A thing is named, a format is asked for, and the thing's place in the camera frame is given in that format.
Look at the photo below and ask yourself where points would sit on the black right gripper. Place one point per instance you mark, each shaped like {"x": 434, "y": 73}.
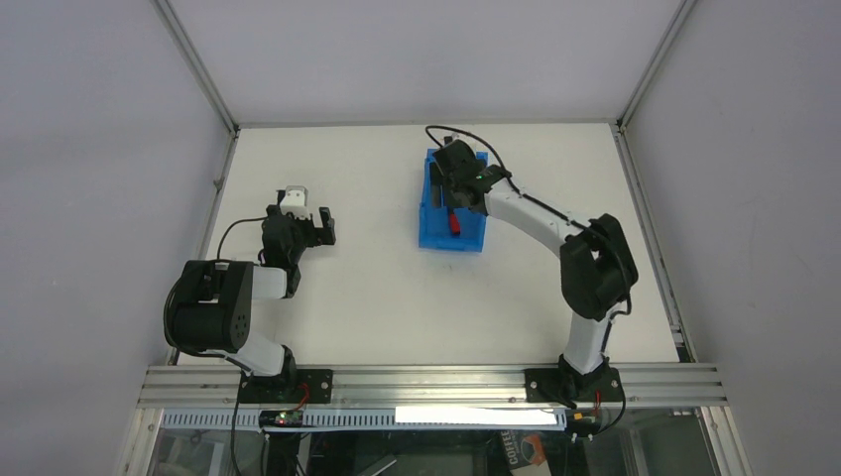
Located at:
{"x": 453, "y": 199}

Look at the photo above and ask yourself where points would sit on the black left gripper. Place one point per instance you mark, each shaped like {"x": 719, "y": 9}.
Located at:
{"x": 300, "y": 226}

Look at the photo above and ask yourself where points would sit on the red handled screwdriver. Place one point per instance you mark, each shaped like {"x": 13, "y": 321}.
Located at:
{"x": 453, "y": 223}

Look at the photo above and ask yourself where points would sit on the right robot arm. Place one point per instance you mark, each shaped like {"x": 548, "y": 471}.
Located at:
{"x": 597, "y": 270}

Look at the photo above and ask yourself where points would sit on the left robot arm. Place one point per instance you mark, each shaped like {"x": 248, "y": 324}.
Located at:
{"x": 208, "y": 311}

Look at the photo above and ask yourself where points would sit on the blue plastic bin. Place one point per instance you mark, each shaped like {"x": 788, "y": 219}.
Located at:
{"x": 435, "y": 232}

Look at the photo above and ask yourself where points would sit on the small green circuit board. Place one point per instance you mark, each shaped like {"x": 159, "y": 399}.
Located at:
{"x": 281, "y": 419}

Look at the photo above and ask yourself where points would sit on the coffee labelled box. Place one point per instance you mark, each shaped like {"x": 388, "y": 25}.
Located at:
{"x": 522, "y": 448}

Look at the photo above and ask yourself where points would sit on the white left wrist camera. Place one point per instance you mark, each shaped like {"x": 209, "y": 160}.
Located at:
{"x": 293, "y": 202}

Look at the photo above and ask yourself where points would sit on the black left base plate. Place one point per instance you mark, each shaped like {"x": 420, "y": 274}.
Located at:
{"x": 286, "y": 387}

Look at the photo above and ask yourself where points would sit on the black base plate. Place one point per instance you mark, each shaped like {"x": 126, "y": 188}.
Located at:
{"x": 286, "y": 387}
{"x": 566, "y": 387}

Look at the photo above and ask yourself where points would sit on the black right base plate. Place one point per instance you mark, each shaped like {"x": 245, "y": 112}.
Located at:
{"x": 566, "y": 387}

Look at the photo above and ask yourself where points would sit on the white slotted cable duct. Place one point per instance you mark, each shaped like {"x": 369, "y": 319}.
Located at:
{"x": 399, "y": 418}

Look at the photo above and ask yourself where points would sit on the aluminium left frame post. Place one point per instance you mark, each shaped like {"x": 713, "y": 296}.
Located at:
{"x": 191, "y": 56}

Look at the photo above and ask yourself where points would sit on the aluminium frame post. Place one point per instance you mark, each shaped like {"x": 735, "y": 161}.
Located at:
{"x": 662, "y": 50}
{"x": 191, "y": 56}

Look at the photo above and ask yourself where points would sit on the aluminium right frame post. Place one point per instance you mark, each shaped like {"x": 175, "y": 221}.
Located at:
{"x": 662, "y": 50}

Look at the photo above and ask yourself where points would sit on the aluminium front rail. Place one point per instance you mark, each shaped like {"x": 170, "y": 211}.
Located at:
{"x": 638, "y": 386}

